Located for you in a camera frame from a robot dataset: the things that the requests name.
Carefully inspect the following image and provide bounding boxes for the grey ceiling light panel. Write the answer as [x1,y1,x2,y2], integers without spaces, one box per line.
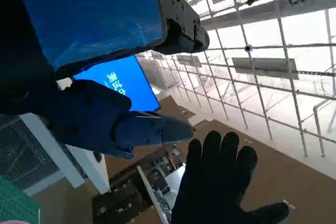
[232,57,300,80]

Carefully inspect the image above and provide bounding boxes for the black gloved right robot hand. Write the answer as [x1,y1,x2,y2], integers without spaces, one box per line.
[170,130,289,224]

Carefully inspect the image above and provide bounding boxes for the green cutting mat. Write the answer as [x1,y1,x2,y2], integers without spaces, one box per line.
[0,175,40,224]

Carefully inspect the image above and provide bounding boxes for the blue display screen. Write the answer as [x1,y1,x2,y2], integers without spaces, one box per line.
[72,55,161,112]

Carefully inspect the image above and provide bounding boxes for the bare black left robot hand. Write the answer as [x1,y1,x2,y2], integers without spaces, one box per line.
[0,0,210,159]

